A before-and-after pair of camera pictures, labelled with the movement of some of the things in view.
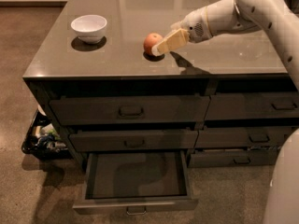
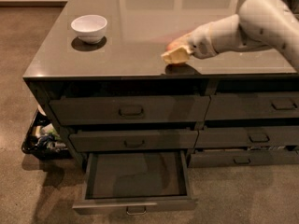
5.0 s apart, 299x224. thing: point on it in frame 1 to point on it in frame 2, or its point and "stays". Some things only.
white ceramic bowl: x=90 y=29 stays
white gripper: x=195 y=26 to x=201 y=43
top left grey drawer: x=88 y=111 stays
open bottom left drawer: x=135 y=182 stays
